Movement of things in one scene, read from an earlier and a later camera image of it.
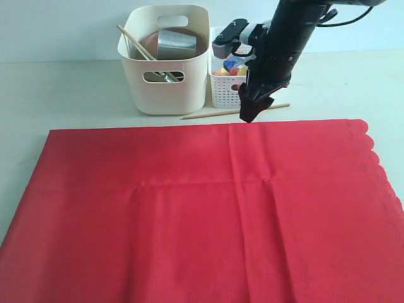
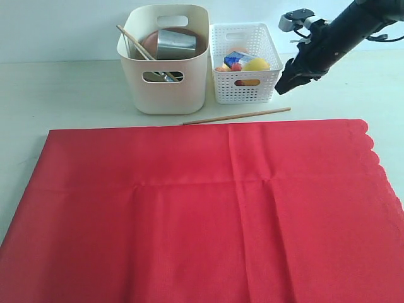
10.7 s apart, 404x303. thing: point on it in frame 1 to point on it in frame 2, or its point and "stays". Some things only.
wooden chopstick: (144, 49) stays
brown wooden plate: (151, 43) stays
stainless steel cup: (172, 45) stays
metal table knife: (169, 79) stays
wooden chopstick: (230, 113) to (237, 115)
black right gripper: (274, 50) to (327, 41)
